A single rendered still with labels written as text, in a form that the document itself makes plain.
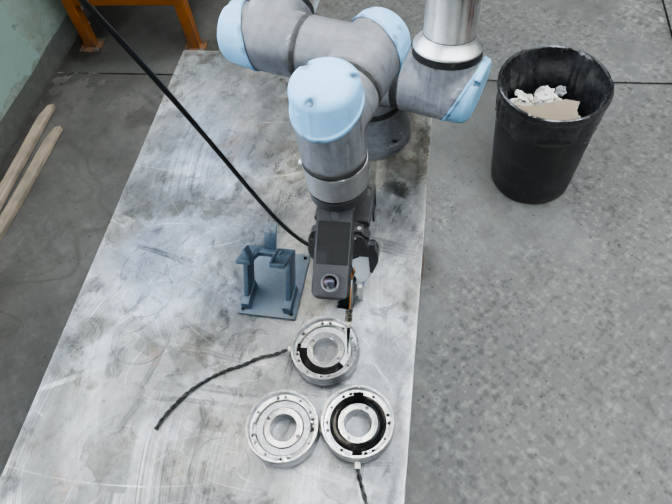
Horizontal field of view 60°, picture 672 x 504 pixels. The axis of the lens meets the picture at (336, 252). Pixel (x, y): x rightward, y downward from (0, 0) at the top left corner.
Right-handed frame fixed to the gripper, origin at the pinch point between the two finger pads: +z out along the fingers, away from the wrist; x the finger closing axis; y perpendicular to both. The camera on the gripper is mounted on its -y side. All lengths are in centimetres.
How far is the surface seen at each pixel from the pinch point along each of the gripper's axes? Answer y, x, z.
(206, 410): -18.0, 20.2, 13.1
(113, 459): -27.4, 32.0, 13.1
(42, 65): 140, 170, 85
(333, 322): -2.0, 2.9, 10.2
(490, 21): 193, -23, 93
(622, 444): 12, -65, 93
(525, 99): 109, -34, 62
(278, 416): -17.9, 8.2, 10.7
